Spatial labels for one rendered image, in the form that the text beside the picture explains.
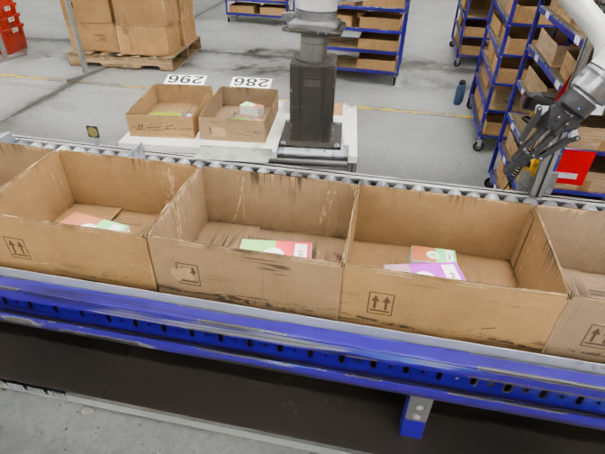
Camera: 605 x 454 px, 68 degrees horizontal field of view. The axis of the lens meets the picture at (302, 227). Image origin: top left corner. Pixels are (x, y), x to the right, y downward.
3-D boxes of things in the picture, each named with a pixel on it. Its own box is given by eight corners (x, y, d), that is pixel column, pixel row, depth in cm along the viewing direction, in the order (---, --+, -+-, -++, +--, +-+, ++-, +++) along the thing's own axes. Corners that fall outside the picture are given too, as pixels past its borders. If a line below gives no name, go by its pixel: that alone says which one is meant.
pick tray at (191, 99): (214, 105, 221) (212, 85, 215) (194, 139, 190) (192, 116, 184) (158, 103, 222) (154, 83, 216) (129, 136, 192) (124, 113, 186)
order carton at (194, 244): (353, 240, 115) (359, 183, 105) (338, 327, 92) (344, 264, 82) (207, 221, 121) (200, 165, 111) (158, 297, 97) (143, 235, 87)
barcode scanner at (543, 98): (510, 116, 154) (525, 86, 147) (546, 123, 153) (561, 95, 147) (514, 123, 148) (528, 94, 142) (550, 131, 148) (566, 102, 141)
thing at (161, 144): (356, 109, 229) (356, 103, 227) (357, 163, 182) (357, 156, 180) (165, 99, 235) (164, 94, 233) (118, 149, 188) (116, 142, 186)
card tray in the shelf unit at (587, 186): (531, 148, 236) (537, 131, 231) (594, 155, 231) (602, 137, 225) (546, 186, 205) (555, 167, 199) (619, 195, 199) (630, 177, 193)
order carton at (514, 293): (512, 261, 109) (535, 204, 99) (539, 359, 86) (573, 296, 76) (351, 240, 115) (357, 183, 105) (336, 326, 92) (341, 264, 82)
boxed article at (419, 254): (408, 259, 108) (411, 244, 106) (451, 265, 107) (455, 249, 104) (409, 274, 104) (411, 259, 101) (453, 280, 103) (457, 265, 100)
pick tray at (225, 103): (279, 109, 219) (278, 88, 213) (266, 143, 188) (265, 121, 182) (221, 105, 221) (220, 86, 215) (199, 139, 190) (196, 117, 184)
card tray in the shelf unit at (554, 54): (535, 45, 251) (541, 26, 245) (594, 49, 246) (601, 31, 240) (550, 67, 219) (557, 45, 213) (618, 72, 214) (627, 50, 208)
